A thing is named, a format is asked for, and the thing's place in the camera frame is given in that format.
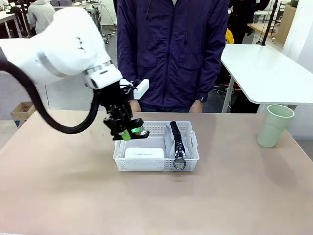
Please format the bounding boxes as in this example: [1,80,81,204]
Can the light wooden cabinet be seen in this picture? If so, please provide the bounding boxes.
[276,4,297,45]

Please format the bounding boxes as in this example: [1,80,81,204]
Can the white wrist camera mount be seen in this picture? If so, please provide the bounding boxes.
[127,78,150,100]

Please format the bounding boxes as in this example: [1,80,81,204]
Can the person in purple jacket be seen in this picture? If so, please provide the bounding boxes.
[116,0,229,108]

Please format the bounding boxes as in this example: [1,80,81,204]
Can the white rectangular button device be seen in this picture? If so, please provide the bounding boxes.
[124,146,165,159]

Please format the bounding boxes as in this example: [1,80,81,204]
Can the white side table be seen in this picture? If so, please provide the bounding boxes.
[220,44,313,113]

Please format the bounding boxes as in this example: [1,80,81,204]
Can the black corrugated cable hose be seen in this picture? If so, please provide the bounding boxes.
[0,60,101,135]

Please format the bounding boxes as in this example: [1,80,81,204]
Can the white perforated plastic basket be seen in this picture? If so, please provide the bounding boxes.
[112,121,200,173]

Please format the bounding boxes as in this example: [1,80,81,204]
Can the person's right hand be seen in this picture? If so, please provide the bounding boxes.
[130,99,142,113]

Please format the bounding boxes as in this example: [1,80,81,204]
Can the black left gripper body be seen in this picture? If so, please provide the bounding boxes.
[94,82,134,122]

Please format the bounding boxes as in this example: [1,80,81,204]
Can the tan cardboard box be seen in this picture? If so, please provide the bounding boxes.
[11,101,37,128]

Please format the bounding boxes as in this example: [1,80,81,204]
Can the pale green plastic cup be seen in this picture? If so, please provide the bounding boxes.
[256,104,295,148]

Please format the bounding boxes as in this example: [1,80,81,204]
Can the person's left hand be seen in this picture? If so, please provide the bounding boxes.
[189,99,204,114]

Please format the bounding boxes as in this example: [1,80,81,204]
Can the black pole stand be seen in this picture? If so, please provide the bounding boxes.
[261,0,279,47]

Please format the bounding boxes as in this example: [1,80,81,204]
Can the person in grey hoodie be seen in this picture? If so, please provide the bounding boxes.
[27,0,56,35]

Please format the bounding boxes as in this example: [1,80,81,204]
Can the yellow garment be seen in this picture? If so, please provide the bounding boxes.
[226,28,235,45]

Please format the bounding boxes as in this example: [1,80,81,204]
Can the dark blue jeans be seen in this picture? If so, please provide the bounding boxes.
[139,102,192,113]

